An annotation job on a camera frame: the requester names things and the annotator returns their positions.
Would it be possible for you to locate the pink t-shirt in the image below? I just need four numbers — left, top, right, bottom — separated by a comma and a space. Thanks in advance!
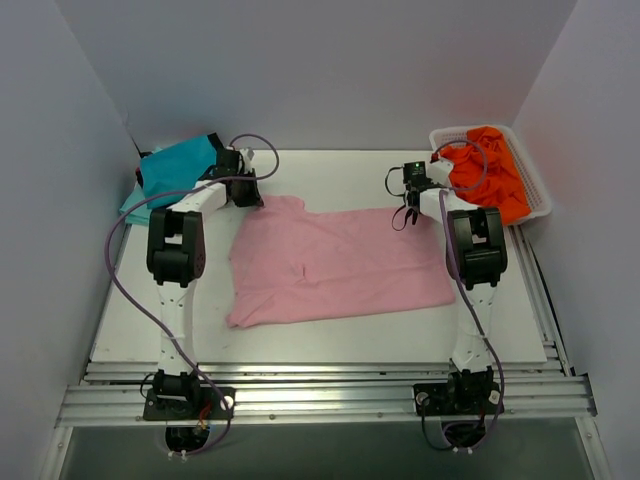
226, 196, 455, 329

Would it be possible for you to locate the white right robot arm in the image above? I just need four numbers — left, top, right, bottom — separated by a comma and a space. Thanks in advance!
400, 161, 508, 413

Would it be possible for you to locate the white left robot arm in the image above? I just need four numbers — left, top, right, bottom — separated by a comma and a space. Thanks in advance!
146, 146, 264, 419

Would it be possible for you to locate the white plastic basket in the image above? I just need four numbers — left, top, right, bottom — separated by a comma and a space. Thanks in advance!
429, 124, 552, 225

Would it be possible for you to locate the orange t-shirt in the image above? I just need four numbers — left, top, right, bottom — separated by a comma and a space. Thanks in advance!
440, 126, 531, 225

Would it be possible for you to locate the folded light teal t-shirt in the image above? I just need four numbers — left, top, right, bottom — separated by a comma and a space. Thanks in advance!
118, 185, 157, 227

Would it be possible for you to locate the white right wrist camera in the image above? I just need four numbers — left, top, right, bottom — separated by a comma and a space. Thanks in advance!
426, 158, 454, 188

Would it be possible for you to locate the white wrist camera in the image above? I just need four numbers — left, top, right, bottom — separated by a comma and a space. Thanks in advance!
234, 147, 255, 164
426, 158, 454, 188

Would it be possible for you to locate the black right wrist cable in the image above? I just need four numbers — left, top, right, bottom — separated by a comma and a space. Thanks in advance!
384, 166, 423, 233

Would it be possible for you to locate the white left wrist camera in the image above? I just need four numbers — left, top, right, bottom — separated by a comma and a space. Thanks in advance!
234, 147, 255, 164

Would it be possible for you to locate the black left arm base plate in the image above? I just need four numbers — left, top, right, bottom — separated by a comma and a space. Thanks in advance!
142, 386, 236, 421

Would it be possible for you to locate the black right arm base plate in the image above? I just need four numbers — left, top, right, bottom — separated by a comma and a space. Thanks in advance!
412, 382, 504, 417

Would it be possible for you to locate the aluminium rail frame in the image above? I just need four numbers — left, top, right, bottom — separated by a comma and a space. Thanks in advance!
42, 227, 610, 479

